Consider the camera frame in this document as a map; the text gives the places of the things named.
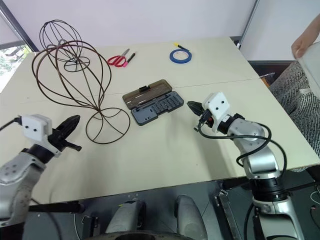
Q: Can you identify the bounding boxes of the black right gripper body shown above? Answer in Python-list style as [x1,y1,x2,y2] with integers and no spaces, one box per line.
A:
[193,109,215,133]

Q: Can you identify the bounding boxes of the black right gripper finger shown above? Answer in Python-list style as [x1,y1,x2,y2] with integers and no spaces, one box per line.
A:
[190,106,204,117]
[186,100,204,111]

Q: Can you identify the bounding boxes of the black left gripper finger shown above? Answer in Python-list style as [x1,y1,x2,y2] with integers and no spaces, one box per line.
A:
[57,114,82,138]
[61,140,83,152]

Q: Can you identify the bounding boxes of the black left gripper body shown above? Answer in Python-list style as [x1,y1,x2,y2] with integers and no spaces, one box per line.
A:
[47,125,69,153]

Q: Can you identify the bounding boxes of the screwdriver bit set case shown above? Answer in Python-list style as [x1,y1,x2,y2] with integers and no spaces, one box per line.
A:
[122,79,185,127]

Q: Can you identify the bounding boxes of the dark grey electric screwdriver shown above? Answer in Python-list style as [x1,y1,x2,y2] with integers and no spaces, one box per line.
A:
[134,94,177,112]

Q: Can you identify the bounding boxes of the person's bare hand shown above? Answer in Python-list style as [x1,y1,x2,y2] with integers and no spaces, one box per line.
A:
[291,37,311,59]

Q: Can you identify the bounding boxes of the blue tape roll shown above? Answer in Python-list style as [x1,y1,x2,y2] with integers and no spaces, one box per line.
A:
[169,49,193,65]

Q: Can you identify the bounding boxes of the black marker with yellow cap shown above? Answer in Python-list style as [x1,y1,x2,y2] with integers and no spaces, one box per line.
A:
[172,42,192,54]

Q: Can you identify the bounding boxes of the black bar under table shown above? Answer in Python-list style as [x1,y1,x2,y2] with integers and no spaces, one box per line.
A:
[28,201,85,215]

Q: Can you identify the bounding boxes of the black marker with pink cap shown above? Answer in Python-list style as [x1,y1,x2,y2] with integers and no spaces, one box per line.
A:
[122,51,137,68]

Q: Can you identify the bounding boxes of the grey rounded shell black cap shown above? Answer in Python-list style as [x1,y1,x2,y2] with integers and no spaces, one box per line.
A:
[104,198,147,236]

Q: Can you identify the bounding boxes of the person's white shirt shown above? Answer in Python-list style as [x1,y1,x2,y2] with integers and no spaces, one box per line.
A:
[297,41,320,98]

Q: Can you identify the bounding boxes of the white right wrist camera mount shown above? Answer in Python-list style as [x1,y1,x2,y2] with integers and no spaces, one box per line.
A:
[202,91,231,133]

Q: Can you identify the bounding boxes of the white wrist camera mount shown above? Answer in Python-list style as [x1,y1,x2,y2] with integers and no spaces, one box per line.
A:
[202,91,231,133]
[18,114,62,158]

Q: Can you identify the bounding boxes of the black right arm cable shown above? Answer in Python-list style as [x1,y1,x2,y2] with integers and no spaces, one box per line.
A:
[193,117,288,183]

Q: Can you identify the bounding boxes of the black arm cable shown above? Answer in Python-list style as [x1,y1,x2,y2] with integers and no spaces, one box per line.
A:
[193,117,288,183]
[0,116,63,240]

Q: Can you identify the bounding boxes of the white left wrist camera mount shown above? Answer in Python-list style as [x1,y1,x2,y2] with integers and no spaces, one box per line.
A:
[18,114,62,158]

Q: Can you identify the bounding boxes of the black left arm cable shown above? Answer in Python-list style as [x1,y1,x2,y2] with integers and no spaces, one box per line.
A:
[0,116,63,240]

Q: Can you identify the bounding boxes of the small black wire head stand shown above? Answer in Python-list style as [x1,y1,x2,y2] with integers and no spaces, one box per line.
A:
[39,21,91,72]

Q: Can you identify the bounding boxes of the black post with metal clip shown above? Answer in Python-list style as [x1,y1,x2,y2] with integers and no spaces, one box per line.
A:
[81,215,98,240]

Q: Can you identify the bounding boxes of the red handled scissors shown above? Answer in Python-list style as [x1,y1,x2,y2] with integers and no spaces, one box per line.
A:
[107,48,131,68]

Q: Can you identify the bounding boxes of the window with dark frame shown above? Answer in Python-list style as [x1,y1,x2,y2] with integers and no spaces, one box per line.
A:
[0,0,33,91]

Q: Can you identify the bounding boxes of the white panel with metal frame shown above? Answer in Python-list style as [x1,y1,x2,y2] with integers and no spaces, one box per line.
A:
[229,0,320,62]

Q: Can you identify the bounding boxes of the white floor cable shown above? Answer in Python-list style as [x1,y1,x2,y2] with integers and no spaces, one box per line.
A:
[309,184,320,213]

